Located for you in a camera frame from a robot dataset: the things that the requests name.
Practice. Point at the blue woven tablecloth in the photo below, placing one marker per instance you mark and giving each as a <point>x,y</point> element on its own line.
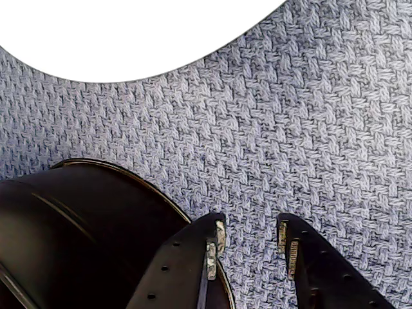
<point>289,145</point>

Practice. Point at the black metal bucket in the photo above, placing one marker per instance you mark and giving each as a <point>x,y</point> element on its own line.
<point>64,241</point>

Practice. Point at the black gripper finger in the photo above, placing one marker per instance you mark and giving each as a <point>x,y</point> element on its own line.
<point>328,283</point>
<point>180,273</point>

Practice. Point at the white round plate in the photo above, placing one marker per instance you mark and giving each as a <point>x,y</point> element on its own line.
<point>112,32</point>

